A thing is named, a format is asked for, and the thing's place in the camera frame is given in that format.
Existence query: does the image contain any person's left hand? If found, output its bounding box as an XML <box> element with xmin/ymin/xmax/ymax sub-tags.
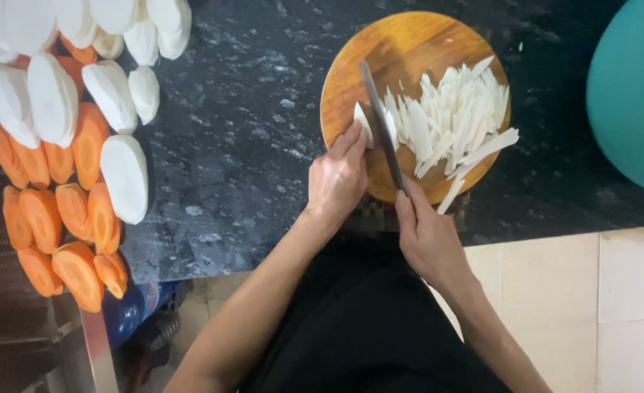
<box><xmin>306</xmin><ymin>120</ymin><xmax>370</xmax><ymax>218</ymax></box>

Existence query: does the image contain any person's right hand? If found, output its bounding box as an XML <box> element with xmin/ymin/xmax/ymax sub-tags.
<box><xmin>395</xmin><ymin>178</ymin><xmax>471</xmax><ymax>289</ymax></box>

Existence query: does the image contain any white radish slice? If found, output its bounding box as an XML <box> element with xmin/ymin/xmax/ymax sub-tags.
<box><xmin>353</xmin><ymin>101</ymin><xmax>399</xmax><ymax>151</ymax></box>

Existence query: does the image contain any kitchen knife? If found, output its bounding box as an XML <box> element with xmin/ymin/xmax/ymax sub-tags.
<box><xmin>359</xmin><ymin>59</ymin><xmax>411</xmax><ymax>198</ymax></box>

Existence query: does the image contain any round wooden cutting board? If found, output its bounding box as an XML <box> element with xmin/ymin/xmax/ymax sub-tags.
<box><xmin>320</xmin><ymin>11</ymin><xmax>513</xmax><ymax>206</ymax></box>

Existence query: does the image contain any pile of white radish strips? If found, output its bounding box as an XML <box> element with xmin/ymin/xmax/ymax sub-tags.
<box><xmin>383</xmin><ymin>55</ymin><xmax>520</xmax><ymax>215</ymax></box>

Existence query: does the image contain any person's black clothing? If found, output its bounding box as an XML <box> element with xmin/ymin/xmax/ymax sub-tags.
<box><xmin>239</xmin><ymin>232</ymin><xmax>514</xmax><ymax>393</ymax></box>

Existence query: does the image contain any blue plastic bottle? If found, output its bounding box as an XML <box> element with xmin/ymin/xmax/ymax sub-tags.
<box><xmin>102</xmin><ymin>281</ymin><xmax>181</xmax><ymax>349</ymax></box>

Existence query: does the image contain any teal plastic basin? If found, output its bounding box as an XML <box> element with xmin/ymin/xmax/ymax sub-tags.
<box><xmin>586</xmin><ymin>0</ymin><xmax>644</xmax><ymax>198</ymax></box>

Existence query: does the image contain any heap of orange carrot slabs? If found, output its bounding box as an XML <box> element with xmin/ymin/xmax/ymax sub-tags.
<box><xmin>0</xmin><ymin>33</ymin><xmax>129</xmax><ymax>314</ymax></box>

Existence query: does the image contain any heap of white radish slabs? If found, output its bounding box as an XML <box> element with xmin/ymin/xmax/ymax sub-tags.
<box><xmin>0</xmin><ymin>0</ymin><xmax>193</xmax><ymax>226</ymax></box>

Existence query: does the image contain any metal tray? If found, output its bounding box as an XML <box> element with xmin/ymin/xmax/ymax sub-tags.
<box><xmin>0</xmin><ymin>117</ymin><xmax>120</xmax><ymax>393</ymax></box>

